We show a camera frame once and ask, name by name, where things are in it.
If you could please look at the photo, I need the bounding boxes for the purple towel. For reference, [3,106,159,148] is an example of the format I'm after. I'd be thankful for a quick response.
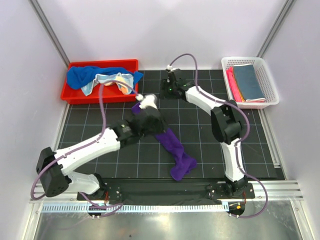
[131,103,197,181]

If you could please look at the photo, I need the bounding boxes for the pink microfiber towel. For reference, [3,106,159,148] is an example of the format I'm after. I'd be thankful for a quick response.
[226,67,266,103]

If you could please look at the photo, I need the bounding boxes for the yellow tiger print towel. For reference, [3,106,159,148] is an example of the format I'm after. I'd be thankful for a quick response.
[232,64,266,103]

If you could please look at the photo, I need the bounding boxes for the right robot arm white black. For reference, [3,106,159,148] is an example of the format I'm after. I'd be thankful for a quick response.
[160,68,248,198]

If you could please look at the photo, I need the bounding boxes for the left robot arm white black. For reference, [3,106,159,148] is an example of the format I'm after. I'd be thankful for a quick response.
[35,107,167,200]

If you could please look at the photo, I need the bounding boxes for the black grid cutting mat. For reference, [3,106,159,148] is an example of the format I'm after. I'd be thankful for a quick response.
[58,70,284,180]

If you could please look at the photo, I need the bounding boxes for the light blue white towel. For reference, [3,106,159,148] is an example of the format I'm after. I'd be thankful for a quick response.
[80,72,134,96]

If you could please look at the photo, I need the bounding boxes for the red plastic bin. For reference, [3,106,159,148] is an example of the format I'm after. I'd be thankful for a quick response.
[61,58,139,106]

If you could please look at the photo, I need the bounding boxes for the white perforated plastic basket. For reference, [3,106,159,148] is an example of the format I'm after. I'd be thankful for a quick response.
[221,56,280,109]

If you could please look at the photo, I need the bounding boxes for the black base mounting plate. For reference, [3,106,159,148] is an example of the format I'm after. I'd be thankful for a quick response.
[87,178,255,201]

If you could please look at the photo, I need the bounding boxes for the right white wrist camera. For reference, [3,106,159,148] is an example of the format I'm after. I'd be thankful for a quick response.
[166,64,175,72]

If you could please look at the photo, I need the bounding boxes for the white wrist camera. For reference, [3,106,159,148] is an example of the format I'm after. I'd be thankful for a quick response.
[135,94,158,109]
[166,64,175,72]

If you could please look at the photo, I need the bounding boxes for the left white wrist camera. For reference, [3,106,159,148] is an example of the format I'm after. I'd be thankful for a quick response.
[135,94,158,109]

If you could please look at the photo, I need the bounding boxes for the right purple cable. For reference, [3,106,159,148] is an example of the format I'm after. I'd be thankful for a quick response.
[167,52,270,219]

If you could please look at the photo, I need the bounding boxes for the purple cable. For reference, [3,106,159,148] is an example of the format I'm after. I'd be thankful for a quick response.
[167,52,270,219]
[29,78,141,218]

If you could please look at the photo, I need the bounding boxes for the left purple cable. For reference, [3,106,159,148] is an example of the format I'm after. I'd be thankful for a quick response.
[29,78,141,218]

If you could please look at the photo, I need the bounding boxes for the white slotted cable duct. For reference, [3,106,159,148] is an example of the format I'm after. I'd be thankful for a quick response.
[41,202,229,214]

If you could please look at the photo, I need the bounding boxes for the right aluminium corner post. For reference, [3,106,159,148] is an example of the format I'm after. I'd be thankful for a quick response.
[256,0,297,58]

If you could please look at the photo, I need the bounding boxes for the aluminium corner post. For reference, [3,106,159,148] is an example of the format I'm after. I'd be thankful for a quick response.
[28,0,70,67]
[256,0,297,58]

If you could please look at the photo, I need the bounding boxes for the aluminium front rail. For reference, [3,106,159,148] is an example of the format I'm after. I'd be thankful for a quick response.
[29,180,305,204]

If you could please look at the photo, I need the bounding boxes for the left aluminium corner post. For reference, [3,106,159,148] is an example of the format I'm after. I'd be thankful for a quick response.
[28,0,70,67]

